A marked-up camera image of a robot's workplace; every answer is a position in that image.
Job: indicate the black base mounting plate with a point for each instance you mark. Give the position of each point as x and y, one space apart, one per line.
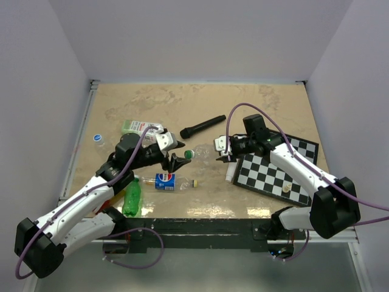
210 233

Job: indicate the black white chessboard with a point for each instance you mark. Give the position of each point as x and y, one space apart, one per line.
257 175

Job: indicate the cream chess piece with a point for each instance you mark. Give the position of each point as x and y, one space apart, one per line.
287 188

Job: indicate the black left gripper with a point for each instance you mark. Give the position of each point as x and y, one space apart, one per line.
175 162

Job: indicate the green plastic bottle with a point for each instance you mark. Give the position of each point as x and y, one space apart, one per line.
132 201

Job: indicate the Pepsi bottle blue label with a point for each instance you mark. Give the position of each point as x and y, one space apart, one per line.
169 182

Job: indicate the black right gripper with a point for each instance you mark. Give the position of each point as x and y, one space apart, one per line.
233 154

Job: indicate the clear bottle green label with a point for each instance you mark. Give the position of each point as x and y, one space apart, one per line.
138 127

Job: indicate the clear bottle blue cap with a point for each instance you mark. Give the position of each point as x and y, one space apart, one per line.
99 141

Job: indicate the green bottle cap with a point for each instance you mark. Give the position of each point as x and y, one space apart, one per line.
189 154

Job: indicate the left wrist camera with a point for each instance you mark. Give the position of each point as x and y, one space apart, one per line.
163 141

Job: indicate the white microphone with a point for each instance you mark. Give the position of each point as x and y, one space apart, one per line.
230 172

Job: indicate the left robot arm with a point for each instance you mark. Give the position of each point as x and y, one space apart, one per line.
42 244

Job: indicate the clear plastic bottle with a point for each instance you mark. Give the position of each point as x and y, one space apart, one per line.
204 155

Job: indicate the red gold snack packet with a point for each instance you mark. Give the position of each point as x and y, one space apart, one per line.
109 203

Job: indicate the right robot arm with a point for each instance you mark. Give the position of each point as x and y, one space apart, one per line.
333 201

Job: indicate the black microphone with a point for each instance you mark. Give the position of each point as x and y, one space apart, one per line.
188 132

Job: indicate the aluminium table frame rail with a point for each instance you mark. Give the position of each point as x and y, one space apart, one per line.
68 174

